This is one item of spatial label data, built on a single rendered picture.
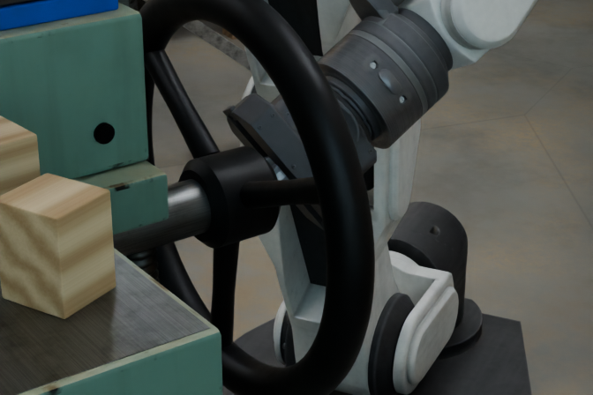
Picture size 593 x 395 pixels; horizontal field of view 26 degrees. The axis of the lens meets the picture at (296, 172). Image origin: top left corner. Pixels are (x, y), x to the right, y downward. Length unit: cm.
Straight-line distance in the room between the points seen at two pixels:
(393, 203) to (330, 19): 25
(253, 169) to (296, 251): 77
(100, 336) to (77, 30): 24
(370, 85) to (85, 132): 31
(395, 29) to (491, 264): 158
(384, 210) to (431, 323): 28
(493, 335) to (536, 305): 45
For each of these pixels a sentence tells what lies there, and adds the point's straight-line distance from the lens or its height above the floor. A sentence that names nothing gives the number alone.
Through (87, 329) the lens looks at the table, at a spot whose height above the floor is 90.
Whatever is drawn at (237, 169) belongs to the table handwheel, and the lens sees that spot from 82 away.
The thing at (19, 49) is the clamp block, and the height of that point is 95.
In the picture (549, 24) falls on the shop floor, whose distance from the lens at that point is 409.
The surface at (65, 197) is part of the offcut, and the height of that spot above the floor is 95.
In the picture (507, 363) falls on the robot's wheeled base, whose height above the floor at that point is 17.
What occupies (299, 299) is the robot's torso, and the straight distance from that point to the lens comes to 163.
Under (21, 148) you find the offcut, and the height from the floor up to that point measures 93.
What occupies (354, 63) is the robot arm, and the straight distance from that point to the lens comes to 98.
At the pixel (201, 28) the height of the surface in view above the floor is 31.
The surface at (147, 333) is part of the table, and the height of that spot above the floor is 90.
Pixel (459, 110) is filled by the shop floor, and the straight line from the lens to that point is 332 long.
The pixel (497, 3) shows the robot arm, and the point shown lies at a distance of 101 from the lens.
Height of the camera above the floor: 116
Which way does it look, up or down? 23 degrees down
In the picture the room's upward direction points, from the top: straight up
